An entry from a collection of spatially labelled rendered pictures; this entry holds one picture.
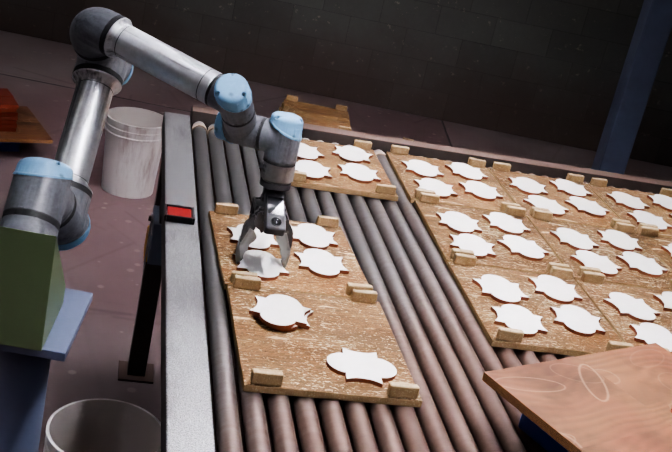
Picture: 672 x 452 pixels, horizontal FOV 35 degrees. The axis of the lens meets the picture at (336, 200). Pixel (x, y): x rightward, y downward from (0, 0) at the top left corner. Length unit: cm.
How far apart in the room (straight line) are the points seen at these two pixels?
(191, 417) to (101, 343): 204
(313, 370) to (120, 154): 315
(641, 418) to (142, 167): 349
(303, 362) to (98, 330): 199
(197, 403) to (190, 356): 16
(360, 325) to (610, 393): 55
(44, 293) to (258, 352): 42
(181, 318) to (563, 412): 79
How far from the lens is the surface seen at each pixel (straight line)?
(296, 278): 246
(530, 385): 205
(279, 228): 235
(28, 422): 235
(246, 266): 244
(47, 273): 207
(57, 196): 225
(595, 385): 213
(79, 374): 376
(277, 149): 237
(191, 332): 219
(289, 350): 215
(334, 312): 234
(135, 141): 508
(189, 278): 241
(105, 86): 252
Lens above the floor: 196
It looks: 20 degrees down
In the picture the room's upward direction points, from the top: 13 degrees clockwise
